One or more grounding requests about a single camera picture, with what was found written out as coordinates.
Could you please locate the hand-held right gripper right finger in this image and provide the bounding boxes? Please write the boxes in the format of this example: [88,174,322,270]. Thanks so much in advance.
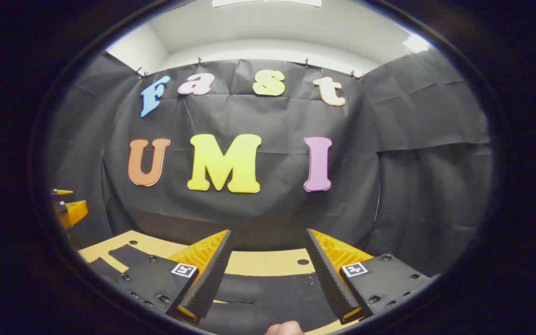
[305,228,438,326]

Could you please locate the small ceiling light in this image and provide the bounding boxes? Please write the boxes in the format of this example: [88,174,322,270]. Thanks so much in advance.
[403,35,431,53]

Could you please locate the long ceiling light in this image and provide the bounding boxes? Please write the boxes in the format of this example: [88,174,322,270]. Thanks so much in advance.
[212,0,322,8]

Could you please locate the black backdrop cloth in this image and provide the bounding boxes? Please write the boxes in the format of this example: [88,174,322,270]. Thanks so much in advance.
[45,50,493,275]

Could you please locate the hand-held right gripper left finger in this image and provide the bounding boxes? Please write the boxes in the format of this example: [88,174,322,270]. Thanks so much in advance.
[110,229,233,325]

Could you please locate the dark jeans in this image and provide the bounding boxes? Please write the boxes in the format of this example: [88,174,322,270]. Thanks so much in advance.
[89,244,343,335]

